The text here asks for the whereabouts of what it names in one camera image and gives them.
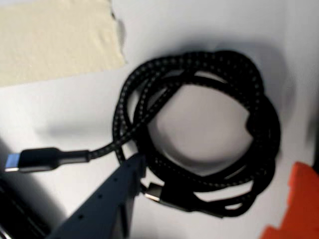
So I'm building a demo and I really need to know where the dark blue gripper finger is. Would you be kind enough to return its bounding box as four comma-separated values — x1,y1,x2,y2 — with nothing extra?
49,153,147,239

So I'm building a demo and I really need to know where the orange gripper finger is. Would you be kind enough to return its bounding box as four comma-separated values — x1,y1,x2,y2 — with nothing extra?
259,161,319,239

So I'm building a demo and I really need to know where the black braided USB cable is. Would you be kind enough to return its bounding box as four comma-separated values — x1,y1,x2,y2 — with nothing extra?
4,49,282,221

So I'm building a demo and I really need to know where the black fabric bag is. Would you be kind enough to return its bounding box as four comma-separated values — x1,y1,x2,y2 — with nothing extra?
309,119,319,175

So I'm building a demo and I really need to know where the long beige masking tape strip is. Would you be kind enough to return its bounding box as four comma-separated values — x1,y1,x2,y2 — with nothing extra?
0,0,129,88

